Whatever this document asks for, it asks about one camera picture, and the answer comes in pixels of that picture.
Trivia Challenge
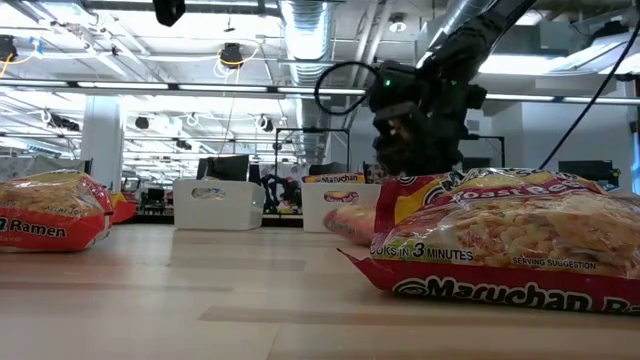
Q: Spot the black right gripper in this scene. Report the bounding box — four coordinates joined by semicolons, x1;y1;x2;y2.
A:
372;102;489;177

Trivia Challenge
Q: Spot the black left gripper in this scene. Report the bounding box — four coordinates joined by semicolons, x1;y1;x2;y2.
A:
152;0;187;28

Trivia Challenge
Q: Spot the orange chicken ramen noodle pack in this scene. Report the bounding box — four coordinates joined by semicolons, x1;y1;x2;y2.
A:
322;202;380;247
0;168;138;254

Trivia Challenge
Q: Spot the blue soy sauce ramen pack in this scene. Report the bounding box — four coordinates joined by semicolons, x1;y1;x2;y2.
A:
191;187;226;201

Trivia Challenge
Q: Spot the black white-dotted cloth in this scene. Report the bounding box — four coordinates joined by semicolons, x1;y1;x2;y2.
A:
363;162;386;184

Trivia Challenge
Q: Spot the long linear ceiling light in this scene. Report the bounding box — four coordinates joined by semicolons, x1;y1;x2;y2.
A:
0;78;640;106

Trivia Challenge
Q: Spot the white plastic bin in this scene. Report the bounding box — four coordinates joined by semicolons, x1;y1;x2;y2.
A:
301;182;382;234
172;178;266;232

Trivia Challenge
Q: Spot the white building column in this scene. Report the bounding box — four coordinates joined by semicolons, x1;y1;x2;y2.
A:
79;94;125;196

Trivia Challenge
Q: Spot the black computer monitor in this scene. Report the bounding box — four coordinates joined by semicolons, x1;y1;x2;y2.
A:
196;154;250;182
558;159;622;190

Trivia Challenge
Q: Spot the grey curtain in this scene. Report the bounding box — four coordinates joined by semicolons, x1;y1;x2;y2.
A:
0;154;94;177

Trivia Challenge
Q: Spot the black ceiling camera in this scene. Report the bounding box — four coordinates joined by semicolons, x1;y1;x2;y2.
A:
219;42;245;70
0;34;19;64

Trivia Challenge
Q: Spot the black rectangular stand frame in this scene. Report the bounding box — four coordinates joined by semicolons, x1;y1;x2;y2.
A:
462;133;506;170
273;127;351;176

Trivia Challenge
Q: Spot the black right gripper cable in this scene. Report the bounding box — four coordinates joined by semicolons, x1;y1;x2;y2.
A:
313;60;381;117

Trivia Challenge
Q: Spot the silver spiral ventilation duct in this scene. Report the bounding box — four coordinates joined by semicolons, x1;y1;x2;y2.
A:
278;0;335;166

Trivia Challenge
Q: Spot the black aluminium table frame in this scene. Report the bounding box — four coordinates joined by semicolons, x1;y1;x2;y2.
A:
124;213;304;228

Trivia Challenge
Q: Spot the long black right arm cable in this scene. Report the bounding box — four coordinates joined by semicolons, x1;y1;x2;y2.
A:
539;19;640;170

